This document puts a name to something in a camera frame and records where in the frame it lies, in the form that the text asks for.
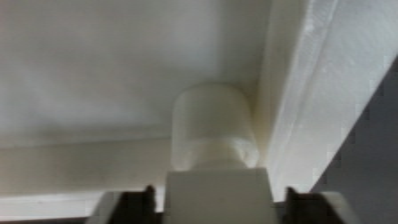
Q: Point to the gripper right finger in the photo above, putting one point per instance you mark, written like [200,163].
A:
[317,208]

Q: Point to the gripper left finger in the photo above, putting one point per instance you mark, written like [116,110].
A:
[127,207]

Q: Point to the white leg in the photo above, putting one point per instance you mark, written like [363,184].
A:
[218,188]

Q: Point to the white square tabletop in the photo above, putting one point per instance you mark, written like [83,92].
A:
[100,57]

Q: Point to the white fence obstacle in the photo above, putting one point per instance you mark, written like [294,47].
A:
[340,56]

